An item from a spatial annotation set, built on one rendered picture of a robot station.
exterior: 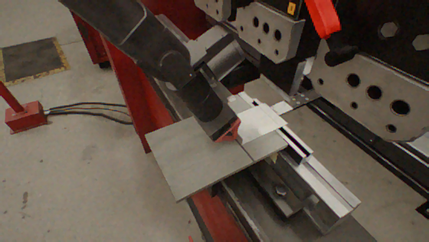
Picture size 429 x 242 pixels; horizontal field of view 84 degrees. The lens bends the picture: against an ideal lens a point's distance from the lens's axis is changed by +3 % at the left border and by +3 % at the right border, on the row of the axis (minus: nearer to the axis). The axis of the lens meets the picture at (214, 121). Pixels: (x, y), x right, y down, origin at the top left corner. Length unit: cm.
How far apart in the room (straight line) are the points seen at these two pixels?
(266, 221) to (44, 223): 144
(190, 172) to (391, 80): 34
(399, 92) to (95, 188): 167
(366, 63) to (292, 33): 12
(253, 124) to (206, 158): 14
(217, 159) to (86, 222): 128
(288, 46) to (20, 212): 178
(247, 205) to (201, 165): 16
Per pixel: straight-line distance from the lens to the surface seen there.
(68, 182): 187
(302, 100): 64
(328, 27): 30
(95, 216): 166
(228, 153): 49
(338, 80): 35
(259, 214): 57
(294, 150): 53
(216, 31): 37
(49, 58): 326
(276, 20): 41
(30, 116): 233
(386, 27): 31
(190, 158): 48
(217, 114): 42
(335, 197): 53
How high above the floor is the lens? 139
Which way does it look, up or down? 46 degrees down
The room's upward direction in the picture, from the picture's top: straight up
